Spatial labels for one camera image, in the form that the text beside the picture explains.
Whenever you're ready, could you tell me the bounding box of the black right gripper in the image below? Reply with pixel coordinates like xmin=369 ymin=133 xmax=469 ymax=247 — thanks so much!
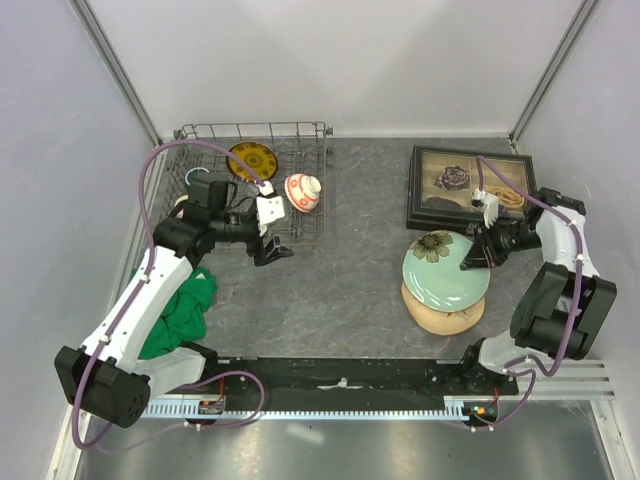
xmin=460 ymin=216 xmax=542 ymax=269

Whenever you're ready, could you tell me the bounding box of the green flower plate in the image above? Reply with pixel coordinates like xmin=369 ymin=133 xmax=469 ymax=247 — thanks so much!
xmin=402 ymin=230 xmax=490 ymax=313

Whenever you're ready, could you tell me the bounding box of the cream bird plate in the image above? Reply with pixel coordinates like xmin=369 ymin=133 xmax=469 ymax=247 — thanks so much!
xmin=401 ymin=284 xmax=486 ymax=336

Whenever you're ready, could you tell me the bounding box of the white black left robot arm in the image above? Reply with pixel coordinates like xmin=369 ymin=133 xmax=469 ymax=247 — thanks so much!
xmin=54 ymin=171 xmax=292 ymax=448

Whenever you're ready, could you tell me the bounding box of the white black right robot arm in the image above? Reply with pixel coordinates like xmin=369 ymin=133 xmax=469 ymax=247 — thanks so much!
xmin=402 ymin=189 xmax=617 ymax=394

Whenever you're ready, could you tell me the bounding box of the white orange patterned bowl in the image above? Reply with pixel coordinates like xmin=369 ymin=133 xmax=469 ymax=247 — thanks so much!
xmin=284 ymin=173 xmax=322 ymax=213

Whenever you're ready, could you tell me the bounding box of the black glass-lid display box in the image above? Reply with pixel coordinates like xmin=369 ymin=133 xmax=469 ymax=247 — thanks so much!
xmin=405 ymin=145 xmax=538 ymax=236

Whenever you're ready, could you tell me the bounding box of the yellow patterned plate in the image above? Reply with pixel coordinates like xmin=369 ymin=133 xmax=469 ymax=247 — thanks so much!
xmin=226 ymin=141 xmax=279 ymax=183

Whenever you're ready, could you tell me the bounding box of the beige cup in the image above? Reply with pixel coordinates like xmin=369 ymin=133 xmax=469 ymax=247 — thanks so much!
xmin=174 ymin=195 xmax=188 ymax=207

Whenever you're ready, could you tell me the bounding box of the dark teal mug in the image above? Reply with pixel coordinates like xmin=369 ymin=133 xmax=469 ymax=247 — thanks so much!
xmin=184 ymin=167 xmax=210 ymax=185

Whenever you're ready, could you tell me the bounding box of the green cloth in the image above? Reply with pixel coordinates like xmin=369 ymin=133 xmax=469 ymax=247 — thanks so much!
xmin=138 ymin=267 xmax=217 ymax=360

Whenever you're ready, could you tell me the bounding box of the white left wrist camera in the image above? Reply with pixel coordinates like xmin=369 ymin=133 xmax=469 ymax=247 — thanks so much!
xmin=256 ymin=181 xmax=285 ymax=237

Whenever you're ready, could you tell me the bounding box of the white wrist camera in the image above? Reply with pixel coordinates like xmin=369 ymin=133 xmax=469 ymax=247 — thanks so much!
xmin=471 ymin=189 xmax=499 ymax=228
xmin=256 ymin=181 xmax=285 ymax=237

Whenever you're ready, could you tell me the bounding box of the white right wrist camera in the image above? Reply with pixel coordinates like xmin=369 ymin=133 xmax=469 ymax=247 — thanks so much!
xmin=471 ymin=189 xmax=499 ymax=228

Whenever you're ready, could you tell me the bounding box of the grey wire dish rack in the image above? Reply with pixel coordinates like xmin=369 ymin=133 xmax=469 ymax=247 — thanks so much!
xmin=153 ymin=121 xmax=333 ymax=250

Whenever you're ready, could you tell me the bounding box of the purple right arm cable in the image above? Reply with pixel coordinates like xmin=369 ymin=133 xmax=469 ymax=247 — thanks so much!
xmin=474 ymin=155 xmax=586 ymax=434

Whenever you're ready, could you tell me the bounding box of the slotted cable duct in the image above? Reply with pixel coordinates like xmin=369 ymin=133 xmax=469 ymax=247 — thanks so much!
xmin=142 ymin=397 xmax=482 ymax=421

